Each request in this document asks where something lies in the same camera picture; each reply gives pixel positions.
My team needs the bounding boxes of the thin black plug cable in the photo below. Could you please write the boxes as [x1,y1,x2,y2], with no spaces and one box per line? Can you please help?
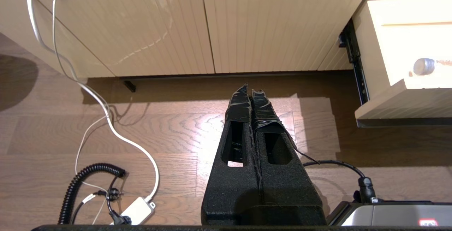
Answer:
[71,176,132,225]

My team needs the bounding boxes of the cream ribbed cabinet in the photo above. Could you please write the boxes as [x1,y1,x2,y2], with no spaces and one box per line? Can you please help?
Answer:
[0,0,375,79]

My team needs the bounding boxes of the white charging cable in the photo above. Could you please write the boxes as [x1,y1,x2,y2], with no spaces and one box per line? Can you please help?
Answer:
[26,0,160,203]

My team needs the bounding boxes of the black drawer slide rail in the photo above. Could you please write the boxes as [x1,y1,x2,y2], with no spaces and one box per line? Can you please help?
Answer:
[338,19,370,105]

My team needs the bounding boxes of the black coiled floor cable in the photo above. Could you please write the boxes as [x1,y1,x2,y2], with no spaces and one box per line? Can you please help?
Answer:
[58,163,126,225]

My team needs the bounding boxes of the clear bottle with white cap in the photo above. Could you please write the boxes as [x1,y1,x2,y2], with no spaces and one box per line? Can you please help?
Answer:
[410,57,452,77]

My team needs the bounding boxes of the thin white cable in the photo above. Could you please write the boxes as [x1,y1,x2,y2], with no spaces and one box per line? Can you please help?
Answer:
[52,0,111,225]

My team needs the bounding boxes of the white power adapter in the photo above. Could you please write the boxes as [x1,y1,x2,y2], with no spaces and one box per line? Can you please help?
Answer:
[118,196,156,225]

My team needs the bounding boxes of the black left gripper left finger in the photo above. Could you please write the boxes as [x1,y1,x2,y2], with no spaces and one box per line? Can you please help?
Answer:
[201,83,261,225]

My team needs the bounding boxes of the grey robot base panel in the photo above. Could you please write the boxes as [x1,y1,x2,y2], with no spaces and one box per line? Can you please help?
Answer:
[327,200,452,226]

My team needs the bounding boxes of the cabinet drawer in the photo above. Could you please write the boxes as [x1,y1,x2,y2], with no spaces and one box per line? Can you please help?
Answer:
[353,0,452,128]

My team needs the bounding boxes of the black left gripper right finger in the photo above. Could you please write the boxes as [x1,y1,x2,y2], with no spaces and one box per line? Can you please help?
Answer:
[251,89,327,225]

